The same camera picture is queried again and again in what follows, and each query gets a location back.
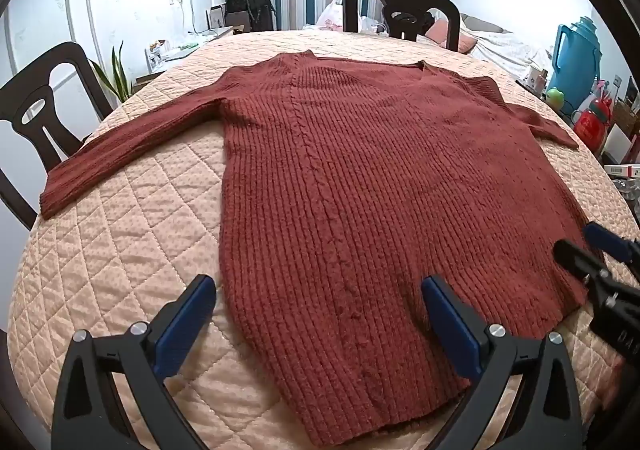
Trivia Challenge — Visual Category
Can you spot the peach quilted table cover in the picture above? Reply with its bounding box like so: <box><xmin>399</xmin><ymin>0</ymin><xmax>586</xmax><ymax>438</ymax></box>
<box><xmin>7</xmin><ymin>29</ymin><xmax>640</xmax><ymax>450</ymax></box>

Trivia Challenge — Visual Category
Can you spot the red knit sweater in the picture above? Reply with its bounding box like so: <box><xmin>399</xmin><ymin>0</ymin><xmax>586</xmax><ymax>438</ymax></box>
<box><xmin>39</xmin><ymin>51</ymin><xmax>608</xmax><ymax>448</ymax></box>

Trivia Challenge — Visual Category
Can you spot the white low cabinet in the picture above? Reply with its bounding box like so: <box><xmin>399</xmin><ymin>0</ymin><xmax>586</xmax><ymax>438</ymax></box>
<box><xmin>132</xmin><ymin>25</ymin><xmax>236</xmax><ymax>87</ymax></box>

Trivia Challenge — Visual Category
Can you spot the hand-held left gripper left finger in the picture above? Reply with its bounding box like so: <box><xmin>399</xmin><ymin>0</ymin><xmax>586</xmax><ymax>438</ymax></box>
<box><xmin>51</xmin><ymin>274</ymin><xmax>217</xmax><ymax>450</ymax></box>

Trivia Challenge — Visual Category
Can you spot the potted green plant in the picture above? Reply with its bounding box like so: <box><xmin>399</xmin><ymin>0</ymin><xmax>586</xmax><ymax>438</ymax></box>
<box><xmin>90</xmin><ymin>41</ymin><xmax>133</xmax><ymax>103</ymax></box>

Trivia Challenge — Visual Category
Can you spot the teal thermos jug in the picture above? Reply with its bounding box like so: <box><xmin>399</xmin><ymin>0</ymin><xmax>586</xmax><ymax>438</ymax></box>
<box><xmin>552</xmin><ymin>16</ymin><xmax>603</xmax><ymax>101</ymax></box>

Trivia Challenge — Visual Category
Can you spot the white plastic bag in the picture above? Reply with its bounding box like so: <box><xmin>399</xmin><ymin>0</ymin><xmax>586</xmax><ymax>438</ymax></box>
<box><xmin>316</xmin><ymin>0</ymin><xmax>346</xmax><ymax>32</ymax></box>

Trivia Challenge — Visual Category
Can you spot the white and red flat box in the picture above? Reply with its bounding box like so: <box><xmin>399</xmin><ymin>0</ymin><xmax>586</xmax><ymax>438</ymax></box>
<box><xmin>602</xmin><ymin>162</ymin><xmax>640</xmax><ymax>181</ymax></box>

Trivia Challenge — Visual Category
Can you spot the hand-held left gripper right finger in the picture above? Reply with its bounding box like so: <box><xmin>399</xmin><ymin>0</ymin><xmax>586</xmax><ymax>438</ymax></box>
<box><xmin>421</xmin><ymin>274</ymin><xmax>585</xmax><ymax>450</ymax></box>

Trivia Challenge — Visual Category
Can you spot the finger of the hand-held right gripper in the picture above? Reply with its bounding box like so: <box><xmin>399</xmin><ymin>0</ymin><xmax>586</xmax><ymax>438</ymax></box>
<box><xmin>554</xmin><ymin>239</ymin><xmax>615</xmax><ymax>292</ymax></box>
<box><xmin>584</xmin><ymin>222</ymin><xmax>640</xmax><ymax>265</ymax></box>

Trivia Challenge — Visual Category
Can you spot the red bottle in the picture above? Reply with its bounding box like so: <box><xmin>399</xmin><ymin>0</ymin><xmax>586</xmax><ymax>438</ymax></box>
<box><xmin>572</xmin><ymin>97</ymin><xmax>613</xmax><ymax>143</ymax></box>

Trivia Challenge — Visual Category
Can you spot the pink pillow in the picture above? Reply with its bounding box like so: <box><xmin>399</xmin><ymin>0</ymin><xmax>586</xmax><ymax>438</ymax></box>
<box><xmin>425</xmin><ymin>20</ymin><xmax>478</xmax><ymax>53</ymax></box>

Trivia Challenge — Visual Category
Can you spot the white mug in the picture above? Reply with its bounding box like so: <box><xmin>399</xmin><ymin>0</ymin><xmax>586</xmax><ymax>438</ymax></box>
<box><xmin>527</xmin><ymin>65</ymin><xmax>548</xmax><ymax>93</ymax></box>

